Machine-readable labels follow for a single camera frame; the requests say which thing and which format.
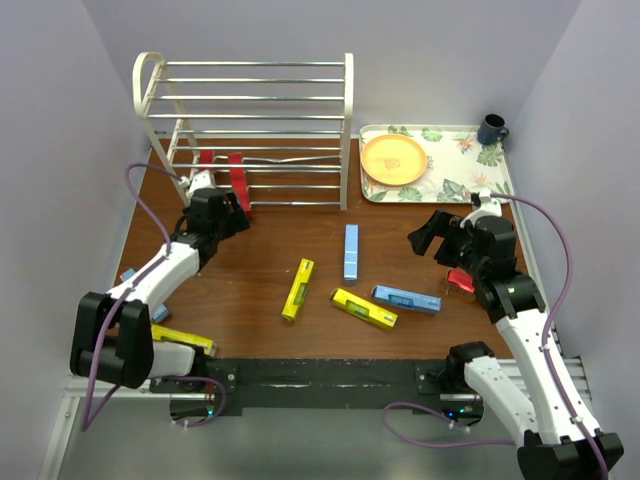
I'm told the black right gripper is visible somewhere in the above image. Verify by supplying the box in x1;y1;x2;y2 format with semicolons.
407;209;485;278

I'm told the red toothpaste box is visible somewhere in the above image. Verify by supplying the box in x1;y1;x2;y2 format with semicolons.
441;268;475;296
228;152;253;219
200;149;216;187

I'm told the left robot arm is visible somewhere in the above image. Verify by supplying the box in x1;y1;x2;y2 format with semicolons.
70;187;250;392

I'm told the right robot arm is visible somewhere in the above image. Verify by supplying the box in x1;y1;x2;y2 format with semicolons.
408;209;624;479

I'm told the white metal shelf rack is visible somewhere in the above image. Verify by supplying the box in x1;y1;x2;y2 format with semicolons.
131;52;355;210

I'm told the blue toothpaste box lying right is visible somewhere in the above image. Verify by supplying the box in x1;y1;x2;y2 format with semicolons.
371;285;442;315

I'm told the upright blue toothpaste box centre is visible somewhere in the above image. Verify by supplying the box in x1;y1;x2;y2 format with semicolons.
343;224;359;286

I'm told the floral serving tray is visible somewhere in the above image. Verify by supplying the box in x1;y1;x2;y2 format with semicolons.
359;124;514;204

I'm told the yellow toothpaste box centre right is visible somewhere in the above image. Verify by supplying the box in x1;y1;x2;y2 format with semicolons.
330;289;398;331

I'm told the orange plate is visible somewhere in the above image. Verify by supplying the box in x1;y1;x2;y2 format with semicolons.
360;134;428;186

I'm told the yellow toothpaste box centre left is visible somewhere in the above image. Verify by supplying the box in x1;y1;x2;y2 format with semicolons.
281;258;315;323

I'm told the blue toothpaste box far left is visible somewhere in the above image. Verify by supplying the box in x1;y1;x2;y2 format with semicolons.
120;268;170;324

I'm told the dark blue mug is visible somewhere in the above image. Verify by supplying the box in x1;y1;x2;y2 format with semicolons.
477;114;510;145

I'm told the yellow toothpaste box near base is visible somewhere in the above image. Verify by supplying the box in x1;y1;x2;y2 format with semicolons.
151;324;217;357

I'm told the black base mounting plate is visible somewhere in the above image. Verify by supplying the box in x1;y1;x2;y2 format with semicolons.
148;356;486;419

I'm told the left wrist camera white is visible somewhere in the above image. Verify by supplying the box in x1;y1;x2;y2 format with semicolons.
186;169;216;199

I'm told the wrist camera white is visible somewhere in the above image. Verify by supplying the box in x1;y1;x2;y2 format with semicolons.
461;188;502;227
186;169;216;199

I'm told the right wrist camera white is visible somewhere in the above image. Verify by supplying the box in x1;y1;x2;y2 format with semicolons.
461;188;502;227

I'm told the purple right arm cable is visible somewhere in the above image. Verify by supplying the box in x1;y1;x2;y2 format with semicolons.
382;191;611;480

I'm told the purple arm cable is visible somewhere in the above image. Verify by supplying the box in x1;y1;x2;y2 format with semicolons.
79;163;227;432
382;191;611;480

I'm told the aluminium rail frame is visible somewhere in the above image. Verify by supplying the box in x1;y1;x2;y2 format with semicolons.
37;353;594;480

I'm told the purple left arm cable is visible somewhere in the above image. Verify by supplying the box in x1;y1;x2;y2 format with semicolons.
79;163;227;432

